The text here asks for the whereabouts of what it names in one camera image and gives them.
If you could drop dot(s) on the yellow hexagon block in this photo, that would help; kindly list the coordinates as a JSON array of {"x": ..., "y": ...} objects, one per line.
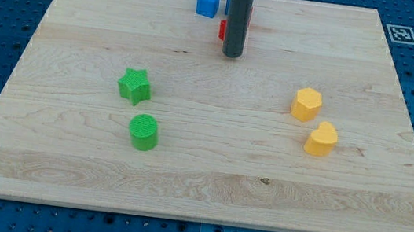
[{"x": 306, "y": 104}]

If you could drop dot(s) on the yellow heart block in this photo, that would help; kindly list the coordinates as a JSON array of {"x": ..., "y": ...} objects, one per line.
[{"x": 322, "y": 140}]

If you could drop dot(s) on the green cylinder block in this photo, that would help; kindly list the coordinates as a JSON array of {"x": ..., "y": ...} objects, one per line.
[{"x": 143, "y": 130}]

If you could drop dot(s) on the green star block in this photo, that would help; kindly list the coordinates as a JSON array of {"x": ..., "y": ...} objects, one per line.
[{"x": 134, "y": 86}]

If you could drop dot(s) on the wooden board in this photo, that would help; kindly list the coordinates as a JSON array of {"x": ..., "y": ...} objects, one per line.
[{"x": 229, "y": 150}]

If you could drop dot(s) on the red block behind rod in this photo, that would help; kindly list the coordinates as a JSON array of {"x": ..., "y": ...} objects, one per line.
[{"x": 222, "y": 29}]

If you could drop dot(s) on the blue cube block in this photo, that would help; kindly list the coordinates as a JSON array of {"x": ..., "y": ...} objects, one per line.
[{"x": 207, "y": 8}]

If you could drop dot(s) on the blue block behind rod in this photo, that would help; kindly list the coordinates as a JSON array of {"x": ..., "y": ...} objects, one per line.
[{"x": 227, "y": 5}]

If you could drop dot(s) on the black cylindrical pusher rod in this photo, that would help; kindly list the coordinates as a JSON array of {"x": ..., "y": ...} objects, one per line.
[{"x": 237, "y": 24}]

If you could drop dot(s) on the white fiducial marker tag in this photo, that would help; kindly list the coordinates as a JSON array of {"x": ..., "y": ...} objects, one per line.
[{"x": 400, "y": 34}]

